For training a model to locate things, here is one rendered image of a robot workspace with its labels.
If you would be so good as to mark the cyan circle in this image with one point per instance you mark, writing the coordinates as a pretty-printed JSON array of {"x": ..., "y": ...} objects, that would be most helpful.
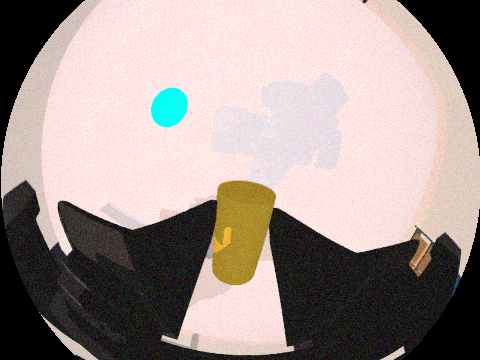
[{"x": 169, "y": 107}]

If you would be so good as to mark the yellow cylinder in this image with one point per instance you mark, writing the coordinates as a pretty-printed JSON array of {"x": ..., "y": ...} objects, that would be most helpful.
[{"x": 244, "y": 210}]

